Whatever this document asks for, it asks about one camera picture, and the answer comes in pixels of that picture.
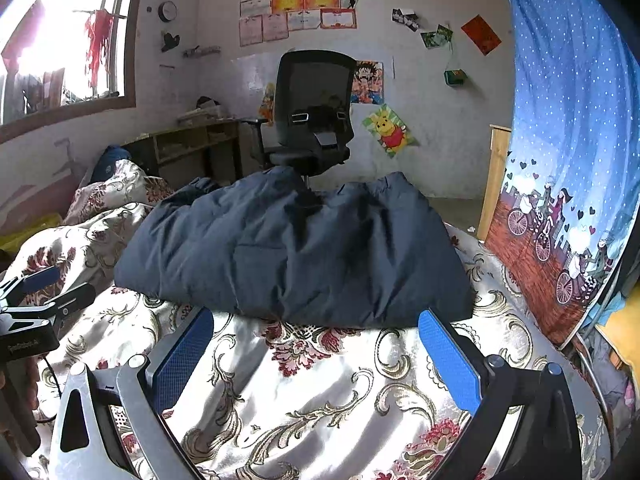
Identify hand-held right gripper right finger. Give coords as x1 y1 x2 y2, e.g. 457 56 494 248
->
417 307 583 480

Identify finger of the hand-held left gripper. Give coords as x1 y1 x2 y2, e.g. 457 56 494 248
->
30 282 97 321
0 265 62 306

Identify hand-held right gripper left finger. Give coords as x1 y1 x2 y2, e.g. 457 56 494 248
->
50 305 216 480

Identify dark navy padded jacket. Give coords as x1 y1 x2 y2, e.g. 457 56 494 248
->
114 165 476 330

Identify person's left hand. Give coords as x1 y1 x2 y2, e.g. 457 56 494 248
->
24 359 42 413

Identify yellow green cloth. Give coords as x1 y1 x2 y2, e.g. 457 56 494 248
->
0 214 63 256

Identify floral satin quilt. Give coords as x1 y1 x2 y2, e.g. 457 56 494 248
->
0 159 613 480

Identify dark blue bag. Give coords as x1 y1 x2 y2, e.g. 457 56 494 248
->
90 145 133 183

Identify mustard yellow cloth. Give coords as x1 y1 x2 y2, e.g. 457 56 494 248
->
597 300 640 376

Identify wooden board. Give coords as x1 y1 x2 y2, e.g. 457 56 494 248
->
477 124 513 241

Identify wooden desk with shelves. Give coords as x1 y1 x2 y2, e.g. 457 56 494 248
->
122 119 251 181

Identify pile of papers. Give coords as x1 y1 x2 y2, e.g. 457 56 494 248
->
177 96 226 126

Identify yellow bear poster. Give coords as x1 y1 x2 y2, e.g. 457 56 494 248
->
362 104 420 159

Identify red hanging garment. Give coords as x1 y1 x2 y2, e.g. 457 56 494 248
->
84 9 115 88

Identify orange cartoon poster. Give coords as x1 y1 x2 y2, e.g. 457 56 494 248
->
258 82 277 126

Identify cartoon boy poster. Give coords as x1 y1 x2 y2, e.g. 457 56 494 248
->
350 60 385 106

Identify black mesh office chair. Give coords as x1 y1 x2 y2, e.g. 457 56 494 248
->
239 50 356 196

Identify blue printed curtain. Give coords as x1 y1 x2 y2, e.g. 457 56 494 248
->
482 0 633 346

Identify green photos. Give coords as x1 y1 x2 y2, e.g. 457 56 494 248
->
420 24 454 50

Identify red envelope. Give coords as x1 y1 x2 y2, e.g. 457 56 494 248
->
461 14 502 57

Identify black and white photos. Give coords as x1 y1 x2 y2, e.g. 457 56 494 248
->
391 8 421 33

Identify metal tube frame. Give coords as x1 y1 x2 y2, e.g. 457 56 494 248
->
572 332 613 421

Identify window with brown frame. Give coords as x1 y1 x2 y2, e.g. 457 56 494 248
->
0 0 151 143

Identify group of wall certificates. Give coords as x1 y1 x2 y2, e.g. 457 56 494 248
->
239 0 380 47

